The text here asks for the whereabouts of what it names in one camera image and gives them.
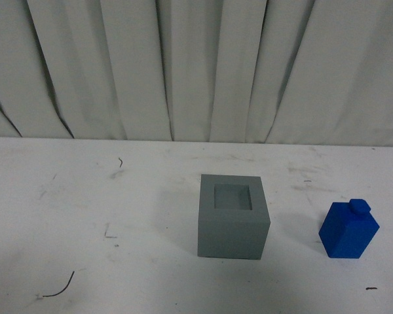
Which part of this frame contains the blue block with knob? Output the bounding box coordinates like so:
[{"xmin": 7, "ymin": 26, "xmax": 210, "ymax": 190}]
[{"xmin": 319, "ymin": 199, "xmax": 379, "ymax": 259}]

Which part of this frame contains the white pleated curtain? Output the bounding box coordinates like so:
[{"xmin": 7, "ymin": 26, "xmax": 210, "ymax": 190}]
[{"xmin": 0, "ymin": 1, "xmax": 393, "ymax": 147}]

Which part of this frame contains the gray cube base with socket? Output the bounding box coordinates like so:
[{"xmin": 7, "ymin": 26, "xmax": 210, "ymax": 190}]
[{"xmin": 197, "ymin": 174, "xmax": 271, "ymax": 260}]

